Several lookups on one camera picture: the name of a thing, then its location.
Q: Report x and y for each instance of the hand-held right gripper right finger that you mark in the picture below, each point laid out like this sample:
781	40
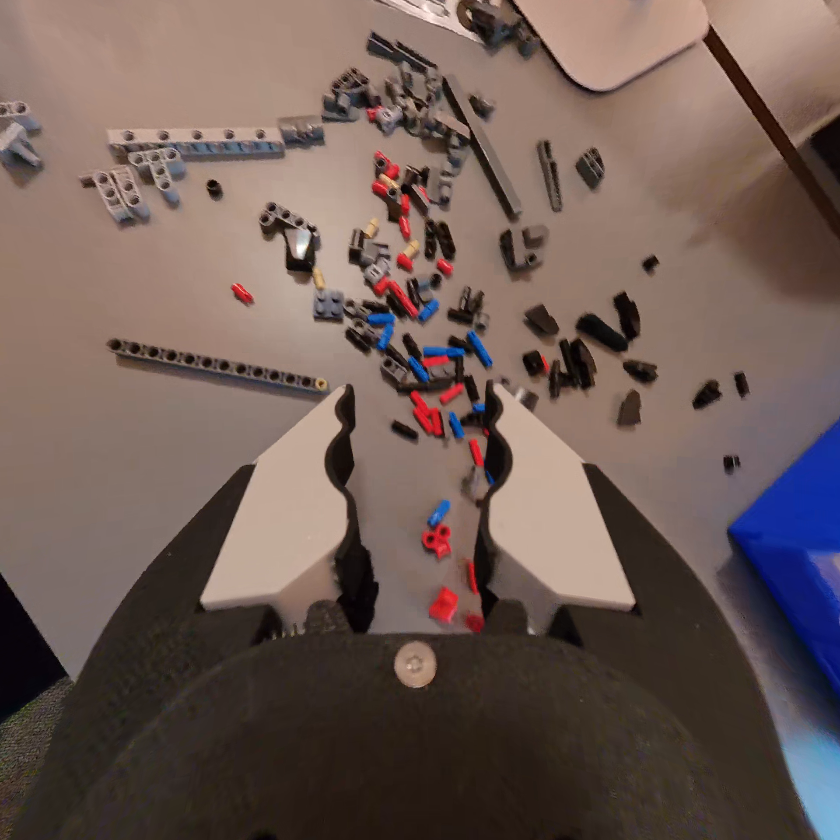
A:
544	525

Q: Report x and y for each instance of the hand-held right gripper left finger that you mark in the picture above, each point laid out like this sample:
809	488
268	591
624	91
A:
289	518

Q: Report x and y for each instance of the long black lego beam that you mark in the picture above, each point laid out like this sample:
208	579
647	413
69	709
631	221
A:
216	365

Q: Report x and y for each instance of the pile of small lego pieces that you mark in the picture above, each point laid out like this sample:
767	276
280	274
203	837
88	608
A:
400	298

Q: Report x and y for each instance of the short red lego bush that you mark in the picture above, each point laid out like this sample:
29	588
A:
241	293

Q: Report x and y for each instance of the angled lego beam with panel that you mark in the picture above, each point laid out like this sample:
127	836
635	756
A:
298	253

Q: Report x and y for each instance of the small black lego bush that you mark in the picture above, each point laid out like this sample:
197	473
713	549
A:
214	189

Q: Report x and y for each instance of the light grey double lego beam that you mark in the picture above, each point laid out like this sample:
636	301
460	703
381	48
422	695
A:
118	193

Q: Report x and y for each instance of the long dark grey lego plate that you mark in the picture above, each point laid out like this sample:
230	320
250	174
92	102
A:
485	154

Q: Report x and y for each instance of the light grey T-shaped lego beam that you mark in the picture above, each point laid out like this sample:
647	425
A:
161	164

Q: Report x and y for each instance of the long light grey lego beam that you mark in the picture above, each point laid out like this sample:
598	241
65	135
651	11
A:
197	141

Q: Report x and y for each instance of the light grey lego axle connector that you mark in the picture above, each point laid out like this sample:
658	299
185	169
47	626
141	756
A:
16	148

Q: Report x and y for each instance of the light grey triangular lego beam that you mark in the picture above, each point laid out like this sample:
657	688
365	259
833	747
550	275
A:
16	111

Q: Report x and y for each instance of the dark lego gear assembly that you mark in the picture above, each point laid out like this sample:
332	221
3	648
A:
489	19

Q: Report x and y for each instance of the blue plastic bin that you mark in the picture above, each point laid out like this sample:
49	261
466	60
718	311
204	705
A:
794	538

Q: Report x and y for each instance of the white rounded base plate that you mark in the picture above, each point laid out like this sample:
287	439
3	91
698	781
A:
610	39

